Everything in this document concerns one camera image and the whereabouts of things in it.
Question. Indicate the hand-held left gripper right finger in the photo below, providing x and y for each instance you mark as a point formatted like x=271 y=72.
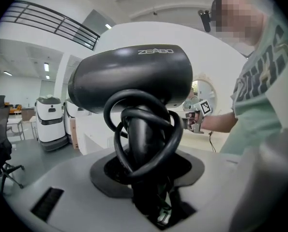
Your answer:
x=267 y=178

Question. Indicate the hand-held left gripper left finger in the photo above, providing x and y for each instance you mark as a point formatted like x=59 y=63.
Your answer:
x=73 y=178

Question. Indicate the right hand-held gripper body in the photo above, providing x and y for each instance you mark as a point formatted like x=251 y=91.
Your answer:
x=205 y=107

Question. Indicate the person's right forearm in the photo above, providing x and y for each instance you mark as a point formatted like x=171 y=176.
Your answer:
x=221 y=122

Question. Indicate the round white-framed mirror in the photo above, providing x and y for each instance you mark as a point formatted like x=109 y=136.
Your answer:
x=207 y=91

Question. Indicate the cardboard box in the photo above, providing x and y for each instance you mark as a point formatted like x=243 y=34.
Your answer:
x=74 y=135

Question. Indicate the person's green printed t-shirt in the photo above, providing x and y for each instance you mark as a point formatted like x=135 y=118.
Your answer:
x=255 y=120

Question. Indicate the white service robot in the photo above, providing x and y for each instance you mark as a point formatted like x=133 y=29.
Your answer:
x=71 y=111
x=49 y=129

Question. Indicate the small white table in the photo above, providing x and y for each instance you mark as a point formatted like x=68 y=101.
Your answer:
x=14 y=122

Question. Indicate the orange sofa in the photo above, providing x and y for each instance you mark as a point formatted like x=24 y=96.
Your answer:
x=15 y=108

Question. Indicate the person's head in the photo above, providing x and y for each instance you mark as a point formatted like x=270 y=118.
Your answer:
x=238 y=18

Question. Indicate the long ceiling light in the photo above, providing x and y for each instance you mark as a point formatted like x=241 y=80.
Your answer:
x=7 y=73
x=108 y=26
x=47 y=76
x=46 y=66

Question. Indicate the black balcony railing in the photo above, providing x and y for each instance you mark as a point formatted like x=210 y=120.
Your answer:
x=61 y=25

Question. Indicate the black head-worn camera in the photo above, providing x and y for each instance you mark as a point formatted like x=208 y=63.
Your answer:
x=205 y=20

